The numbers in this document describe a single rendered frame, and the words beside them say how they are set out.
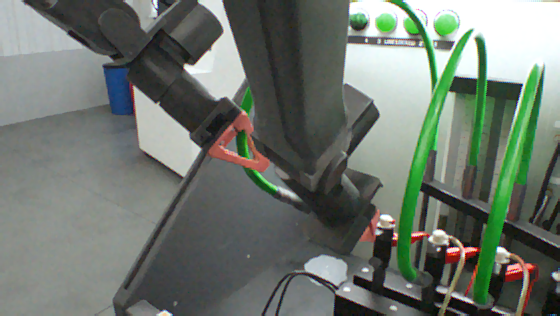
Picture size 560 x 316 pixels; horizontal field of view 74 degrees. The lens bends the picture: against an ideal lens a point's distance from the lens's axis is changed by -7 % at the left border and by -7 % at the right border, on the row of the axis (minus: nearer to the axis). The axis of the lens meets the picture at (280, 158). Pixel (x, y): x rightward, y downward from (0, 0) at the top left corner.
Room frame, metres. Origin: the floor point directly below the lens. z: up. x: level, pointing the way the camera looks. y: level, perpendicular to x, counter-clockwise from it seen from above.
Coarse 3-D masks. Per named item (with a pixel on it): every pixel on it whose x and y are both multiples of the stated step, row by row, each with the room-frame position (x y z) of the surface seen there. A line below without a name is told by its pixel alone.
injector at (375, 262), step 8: (392, 232) 0.51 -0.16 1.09; (376, 240) 0.51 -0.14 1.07; (384, 240) 0.51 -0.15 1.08; (392, 240) 0.51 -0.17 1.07; (376, 248) 0.51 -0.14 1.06; (384, 248) 0.51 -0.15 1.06; (376, 256) 0.51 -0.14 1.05; (384, 256) 0.51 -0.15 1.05; (376, 264) 0.49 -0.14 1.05; (384, 264) 0.51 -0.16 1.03; (376, 272) 0.51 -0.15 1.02; (384, 272) 0.51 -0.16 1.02; (376, 280) 0.51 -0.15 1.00; (384, 280) 0.52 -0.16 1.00; (376, 288) 0.51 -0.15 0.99
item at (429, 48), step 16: (352, 0) 0.57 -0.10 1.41; (368, 0) 0.59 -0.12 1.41; (384, 0) 0.60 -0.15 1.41; (400, 0) 0.61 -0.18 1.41; (416, 16) 0.63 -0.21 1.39; (432, 48) 0.66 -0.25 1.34; (432, 64) 0.66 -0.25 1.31; (432, 80) 0.67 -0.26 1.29; (240, 144) 0.48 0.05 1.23; (432, 144) 0.67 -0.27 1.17; (256, 176) 0.49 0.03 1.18; (272, 192) 0.51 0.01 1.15
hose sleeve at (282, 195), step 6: (276, 186) 0.52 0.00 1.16; (282, 192) 0.51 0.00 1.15; (288, 192) 0.52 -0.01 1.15; (276, 198) 0.51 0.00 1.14; (282, 198) 0.51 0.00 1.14; (288, 198) 0.52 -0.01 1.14; (294, 198) 0.52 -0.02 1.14; (288, 204) 0.52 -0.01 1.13; (294, 204) 0.52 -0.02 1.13; (300, 204) 0.53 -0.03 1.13; (306, 204) 0.53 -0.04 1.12; (300, 210) 0.53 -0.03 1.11; (306, 210) 0.53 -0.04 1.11
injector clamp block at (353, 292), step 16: (368, 272) 0.56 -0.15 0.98; (352, 288) 0.52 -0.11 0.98; (368, 288) 0.54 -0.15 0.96; (384, 288) 0.53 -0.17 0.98; (400, 288) 0.52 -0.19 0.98; (416, 288) 0.52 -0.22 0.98; (336, 304) 0.51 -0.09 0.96; (352, 304) 0.49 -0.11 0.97; (368, 304) 0.48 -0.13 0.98; (384, 304) 0.48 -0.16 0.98; (400, 304) 0.48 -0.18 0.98; (416, 304) 0.49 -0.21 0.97; (448, 304) 0.48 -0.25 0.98
